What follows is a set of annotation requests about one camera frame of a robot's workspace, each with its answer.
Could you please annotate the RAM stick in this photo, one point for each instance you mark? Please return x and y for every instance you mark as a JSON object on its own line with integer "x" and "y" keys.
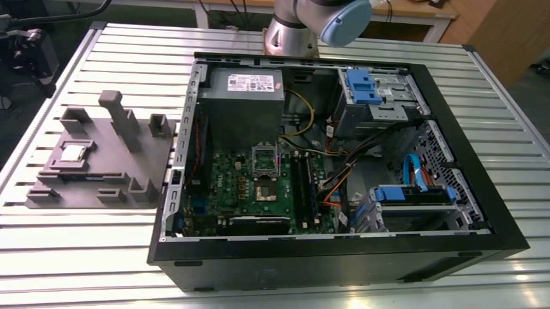
{"x": 86, "y": 177}

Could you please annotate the grey metal drive cage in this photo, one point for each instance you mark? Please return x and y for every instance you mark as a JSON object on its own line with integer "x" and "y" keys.
{"x": 386, "y": 116}

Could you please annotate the blue drive carrier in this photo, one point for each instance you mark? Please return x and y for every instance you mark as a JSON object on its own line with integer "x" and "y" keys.
{"x": 364, "y": 87}

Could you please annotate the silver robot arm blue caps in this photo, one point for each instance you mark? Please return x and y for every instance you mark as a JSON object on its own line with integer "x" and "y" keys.
{"x": 288, "y": 35}

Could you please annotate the silver CPU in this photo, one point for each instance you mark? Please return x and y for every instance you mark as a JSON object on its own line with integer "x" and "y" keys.
{"x": 74, "y": 154}

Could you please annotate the hard disk in blue carrier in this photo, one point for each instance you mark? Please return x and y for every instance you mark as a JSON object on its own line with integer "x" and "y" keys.
{"x": 393, "y": 194}

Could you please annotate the black RAM slot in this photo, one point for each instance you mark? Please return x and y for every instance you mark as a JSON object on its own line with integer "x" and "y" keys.
{"x": 304, "y": 190}
{"x": 297, "y": 190}
{"x": 310, "y": 190}

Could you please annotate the wooden desk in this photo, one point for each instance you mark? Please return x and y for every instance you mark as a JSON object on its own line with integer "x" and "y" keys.
{"x": 430, "y": 14}

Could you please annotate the black graphics card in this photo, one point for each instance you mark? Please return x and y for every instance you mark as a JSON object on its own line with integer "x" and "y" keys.
{"x": 258, "y": 225}

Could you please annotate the black table corner cap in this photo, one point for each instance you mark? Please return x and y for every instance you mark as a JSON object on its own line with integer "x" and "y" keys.
{"x": 98, "y": 25}
{"x": 469, "y": 48}

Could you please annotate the grey parts rack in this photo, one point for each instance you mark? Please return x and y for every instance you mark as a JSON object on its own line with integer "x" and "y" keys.
{"x": 107, "y": 154}

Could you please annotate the green motherboard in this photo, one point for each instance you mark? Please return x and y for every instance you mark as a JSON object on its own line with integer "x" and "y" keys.
{"x": 228, "y": 167}

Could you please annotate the CPU socket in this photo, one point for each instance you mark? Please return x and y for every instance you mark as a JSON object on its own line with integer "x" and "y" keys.
{"x": 266, "y": 193}

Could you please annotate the white power connector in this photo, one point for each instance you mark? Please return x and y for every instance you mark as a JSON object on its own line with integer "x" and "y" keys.
{"x": 324, "y": 185}

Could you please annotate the grey metal disk bay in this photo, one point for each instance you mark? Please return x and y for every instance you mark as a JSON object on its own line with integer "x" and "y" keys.
{"x": 430, "y": 208}

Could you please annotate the wooden cabinet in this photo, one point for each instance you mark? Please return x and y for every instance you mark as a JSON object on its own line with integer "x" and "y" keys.
{"x": 508, "y": 32}

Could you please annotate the black PC case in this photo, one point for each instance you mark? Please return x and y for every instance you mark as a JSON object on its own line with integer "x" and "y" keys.
{"x": 301, "y": 267}

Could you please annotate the blue board connector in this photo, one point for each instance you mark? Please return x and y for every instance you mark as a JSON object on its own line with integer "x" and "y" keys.
{"x": 198, "y": 206}

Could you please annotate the grey power supply unit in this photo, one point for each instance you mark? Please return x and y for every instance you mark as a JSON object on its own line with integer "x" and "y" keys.
{"x": 241, "y": 119}

